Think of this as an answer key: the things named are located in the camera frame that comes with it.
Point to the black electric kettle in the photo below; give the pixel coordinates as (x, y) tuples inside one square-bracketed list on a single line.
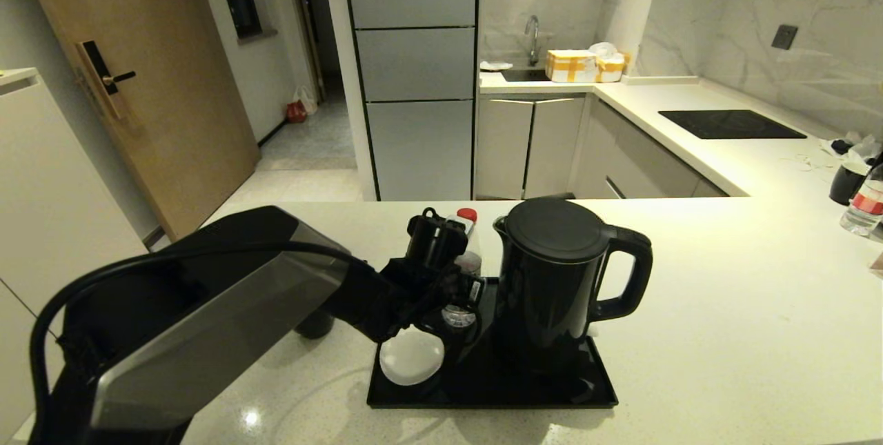
[(552, 307)]

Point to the dark cup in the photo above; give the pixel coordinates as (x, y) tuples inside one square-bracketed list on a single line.
[(314, 325)]

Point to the red bag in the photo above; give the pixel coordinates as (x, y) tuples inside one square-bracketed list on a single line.
[(296, 112)]

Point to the kitchen sink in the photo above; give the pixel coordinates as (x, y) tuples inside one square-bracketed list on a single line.
[(526, 75)]

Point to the tall grey refrigerator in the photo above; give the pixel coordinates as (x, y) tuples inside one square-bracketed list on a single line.
[(417, 72)]

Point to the chrome faucet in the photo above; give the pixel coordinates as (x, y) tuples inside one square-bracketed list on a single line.
[(532, 34)]

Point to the grey wall socket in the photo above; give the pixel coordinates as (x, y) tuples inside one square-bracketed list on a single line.
[(784, 36)]

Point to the small cardboard box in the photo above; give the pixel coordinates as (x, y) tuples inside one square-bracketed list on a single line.
[(611, 69)]

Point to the black induction cooktop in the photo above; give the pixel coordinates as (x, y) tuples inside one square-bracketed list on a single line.
[(730, 123)]

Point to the black kettle lid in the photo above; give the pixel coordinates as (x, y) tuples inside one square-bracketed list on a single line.
[(555, 230)]

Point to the grey cabinet door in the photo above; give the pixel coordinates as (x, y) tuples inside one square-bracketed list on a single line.
[(554, 147), (502, 148)]

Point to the white round cup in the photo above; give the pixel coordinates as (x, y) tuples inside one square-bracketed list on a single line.
[(411, 357)]

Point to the grey drawer front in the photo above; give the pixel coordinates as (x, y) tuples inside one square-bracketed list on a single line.
[(641, 162)]

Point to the cardboard box with yellow tape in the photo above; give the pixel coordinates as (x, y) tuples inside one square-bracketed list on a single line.
[(571, 65)]

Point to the white cloth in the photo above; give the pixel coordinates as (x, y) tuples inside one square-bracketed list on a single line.
[(495, 65)]

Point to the wooden door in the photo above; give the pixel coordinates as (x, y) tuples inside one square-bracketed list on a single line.
[(159, 86)]

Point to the white cabinet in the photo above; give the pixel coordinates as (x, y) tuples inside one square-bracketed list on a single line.
[(48, 210)]

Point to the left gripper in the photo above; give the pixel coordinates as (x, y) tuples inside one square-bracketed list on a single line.
[(431, 293)]

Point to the clear bottle with red cap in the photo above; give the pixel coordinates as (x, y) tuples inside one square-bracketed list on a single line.
[(470, 262)]

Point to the white plastic bag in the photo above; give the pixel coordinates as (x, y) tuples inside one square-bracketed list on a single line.
[(603, 49)]

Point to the water bottle with red label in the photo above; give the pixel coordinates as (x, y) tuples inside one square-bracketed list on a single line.
[(864, 207)]

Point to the black rectangular tray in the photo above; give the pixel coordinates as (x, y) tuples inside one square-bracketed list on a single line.
[(524, 386)]

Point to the black mug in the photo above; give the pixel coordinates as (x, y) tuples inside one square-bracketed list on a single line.
[(847, 184)]

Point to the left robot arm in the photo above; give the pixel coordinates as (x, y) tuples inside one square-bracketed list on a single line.
[(207, 321)]

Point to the crumpled white tissue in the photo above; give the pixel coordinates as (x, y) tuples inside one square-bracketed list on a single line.
[(855, 147)]

